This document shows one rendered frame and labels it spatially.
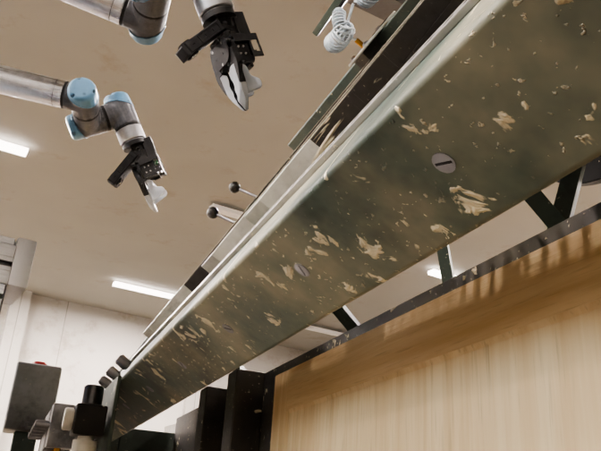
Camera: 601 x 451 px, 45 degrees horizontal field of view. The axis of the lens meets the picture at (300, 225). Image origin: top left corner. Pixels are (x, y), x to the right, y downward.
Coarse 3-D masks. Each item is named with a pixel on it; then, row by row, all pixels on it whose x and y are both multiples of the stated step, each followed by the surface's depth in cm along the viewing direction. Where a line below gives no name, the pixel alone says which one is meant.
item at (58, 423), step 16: (112, 384) 151; (96, 400) 145; (112, 400) 146; (48, 416) 164; (64, 416) 141; (80, 416) 141; (96, 416) 142; (112, 416) 142; (32, 432) 163; (48, 432) 152; (64, 432) 153; (80, 432) 140; (96, 432) 141; (112, 432) 141; (48, 448) 156; (64, 448) 153; (80, 448) 140; (96, 448) 142
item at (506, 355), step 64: (576, 256) 64; (448, 320) 81; (512, 320) 71; (576, 320) 63; (320, 384) 111; (384, 384) 93; (448, 384) 79; (512, 384) 69; (576, 384) 61; (320, 448) 107; (384, 448) 90; (448, 448) 77; (512, 448) 67; (576, 448) 60
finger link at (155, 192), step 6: (150, 180) 204; (150, 186) 204; (156, 186) 204; (150, 192) 203; (156, 192) 203; (162, 192) 203; (150, 198) 202; (156, 198) 203; (150, 204) 203; (156, 210) 204
